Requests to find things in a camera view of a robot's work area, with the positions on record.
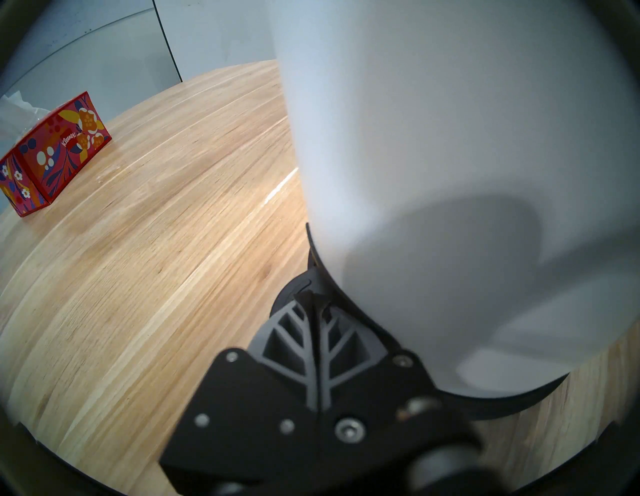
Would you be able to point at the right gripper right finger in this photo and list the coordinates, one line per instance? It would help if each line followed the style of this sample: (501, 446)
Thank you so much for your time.
(380, 400)

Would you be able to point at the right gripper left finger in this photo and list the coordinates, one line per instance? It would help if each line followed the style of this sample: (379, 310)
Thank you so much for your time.
(250, 415)

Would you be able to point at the red floral tissue box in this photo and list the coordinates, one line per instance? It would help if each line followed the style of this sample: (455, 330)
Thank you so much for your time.
(55, 155)

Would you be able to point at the white tissue in box slot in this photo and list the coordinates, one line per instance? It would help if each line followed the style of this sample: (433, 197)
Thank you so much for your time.
(17, 117)

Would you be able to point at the white pedal trash bin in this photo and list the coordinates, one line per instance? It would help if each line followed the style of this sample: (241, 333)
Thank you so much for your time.
(450, 150)

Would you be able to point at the rolling whiteboard with black stand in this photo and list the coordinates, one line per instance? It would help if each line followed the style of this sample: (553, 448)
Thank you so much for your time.
(220, 35)

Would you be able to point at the side wall glass board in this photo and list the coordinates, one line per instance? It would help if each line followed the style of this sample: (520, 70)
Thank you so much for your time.
(75, 40)

